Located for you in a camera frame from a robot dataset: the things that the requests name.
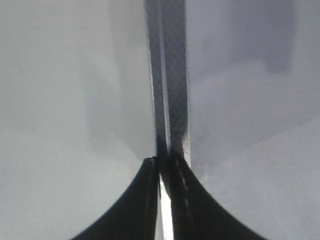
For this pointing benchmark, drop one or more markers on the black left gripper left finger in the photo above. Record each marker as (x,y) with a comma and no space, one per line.
(134,215)

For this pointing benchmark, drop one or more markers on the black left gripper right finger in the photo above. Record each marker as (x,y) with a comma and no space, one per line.
(196,215)

